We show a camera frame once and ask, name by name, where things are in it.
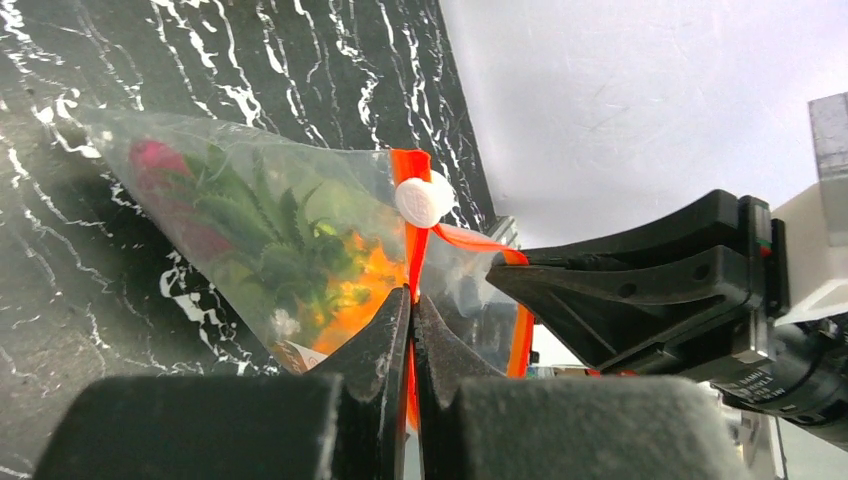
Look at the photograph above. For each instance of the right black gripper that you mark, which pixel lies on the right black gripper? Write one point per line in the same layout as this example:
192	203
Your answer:
705	306

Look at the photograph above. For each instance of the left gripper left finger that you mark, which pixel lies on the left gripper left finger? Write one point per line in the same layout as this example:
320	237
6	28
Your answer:
343	419

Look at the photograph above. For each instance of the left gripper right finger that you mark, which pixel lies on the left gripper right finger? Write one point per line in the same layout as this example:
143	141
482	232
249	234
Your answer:
476	423

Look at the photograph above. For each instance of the orange pineapple toy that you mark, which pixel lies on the orange pineapple toy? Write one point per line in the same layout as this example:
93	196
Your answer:
317	243

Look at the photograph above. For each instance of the clear zip bag orange zipper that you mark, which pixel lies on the clear zip bag orange zipper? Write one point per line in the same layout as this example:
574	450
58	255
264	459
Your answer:
446	263

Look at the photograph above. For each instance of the magenta round fruit toy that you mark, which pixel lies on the magenta round fruit toy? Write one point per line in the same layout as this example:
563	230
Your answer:
158	168

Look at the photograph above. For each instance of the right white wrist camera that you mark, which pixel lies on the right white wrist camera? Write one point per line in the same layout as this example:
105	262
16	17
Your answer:
816	221

